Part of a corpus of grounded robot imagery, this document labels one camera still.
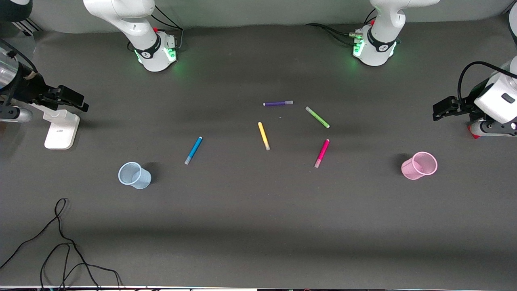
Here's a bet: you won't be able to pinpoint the pink marker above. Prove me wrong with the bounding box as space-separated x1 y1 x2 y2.
314 139 330 169

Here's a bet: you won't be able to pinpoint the blue marker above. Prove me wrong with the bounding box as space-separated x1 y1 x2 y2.
184 136 204 166

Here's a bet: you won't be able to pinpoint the white desk stand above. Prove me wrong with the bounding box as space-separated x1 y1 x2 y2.
30 103 80 150

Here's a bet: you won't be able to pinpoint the pink mesh cup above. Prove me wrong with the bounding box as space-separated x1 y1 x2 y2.
401 151 439 181

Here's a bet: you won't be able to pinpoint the blue mesh cup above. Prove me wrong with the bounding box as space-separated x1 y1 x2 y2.
118 161 152 190

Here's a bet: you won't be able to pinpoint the green marker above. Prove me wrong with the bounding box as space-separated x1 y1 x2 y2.
305 106 331 129

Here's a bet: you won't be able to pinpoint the yellow marker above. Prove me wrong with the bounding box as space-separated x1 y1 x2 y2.
257 121 271 152

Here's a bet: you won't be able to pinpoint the aluminium frame rail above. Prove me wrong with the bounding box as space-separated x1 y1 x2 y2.
11 18 43 36

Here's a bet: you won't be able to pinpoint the thin black loose cable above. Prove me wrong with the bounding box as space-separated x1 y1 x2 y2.
0 197 124 291

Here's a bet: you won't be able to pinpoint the black right arm base cables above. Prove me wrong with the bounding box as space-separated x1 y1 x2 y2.
151 6 185 50

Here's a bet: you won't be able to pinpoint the black arm base cables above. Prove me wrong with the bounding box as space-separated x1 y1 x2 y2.
151 6 185 50
305 8 378 46

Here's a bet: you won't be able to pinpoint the black left arm base cables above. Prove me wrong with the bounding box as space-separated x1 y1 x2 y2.
305 8 378 46

